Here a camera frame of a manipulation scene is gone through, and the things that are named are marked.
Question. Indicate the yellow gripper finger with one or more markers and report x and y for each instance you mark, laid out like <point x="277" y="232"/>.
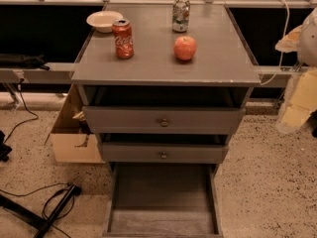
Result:
<point x="289" y="42"/>
<point x="300" y="101"/>

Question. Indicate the red apple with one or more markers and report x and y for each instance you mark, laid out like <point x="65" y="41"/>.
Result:
<point x="184" y="48"/>

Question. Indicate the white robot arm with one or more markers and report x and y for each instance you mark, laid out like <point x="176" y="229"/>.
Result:
<point x="307" y="43"/>

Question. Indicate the grey drawer cabinet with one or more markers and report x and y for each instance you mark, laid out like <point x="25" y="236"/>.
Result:
<point x="219" y="76"/>

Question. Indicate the grey bottom drawer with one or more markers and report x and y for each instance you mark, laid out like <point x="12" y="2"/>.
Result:
<point x="163" y="201"/>

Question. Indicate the grey drawer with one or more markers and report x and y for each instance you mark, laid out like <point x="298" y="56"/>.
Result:
<point x="162" y="153"/>
<point x="163" y="120"/>
<point x="163" y="201"/>

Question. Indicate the grey middle drawer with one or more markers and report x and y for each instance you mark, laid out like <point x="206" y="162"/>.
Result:
<point x="162" y="153"/>

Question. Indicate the grey top drawer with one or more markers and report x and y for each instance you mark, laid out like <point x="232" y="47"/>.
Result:
<point x="163" y="120"/>

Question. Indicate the green white soda can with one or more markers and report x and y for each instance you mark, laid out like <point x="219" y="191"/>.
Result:
<point x="180" y="15"/>

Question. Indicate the red cola can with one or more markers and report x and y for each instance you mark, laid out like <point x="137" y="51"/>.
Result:
<point x="122" y="32"/>

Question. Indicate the white bowl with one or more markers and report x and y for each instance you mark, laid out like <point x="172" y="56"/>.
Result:
<point x="102" y="21"/>

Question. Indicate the cardboard box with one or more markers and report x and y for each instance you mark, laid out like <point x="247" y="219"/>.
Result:
<point x="72" y="141"/>

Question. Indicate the black object left edge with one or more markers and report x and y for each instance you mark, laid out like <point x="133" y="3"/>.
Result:
<point x="4" y="149"/>

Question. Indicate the black bag on rail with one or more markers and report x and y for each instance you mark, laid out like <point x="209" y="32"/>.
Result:
<point x="23" y="61"/>

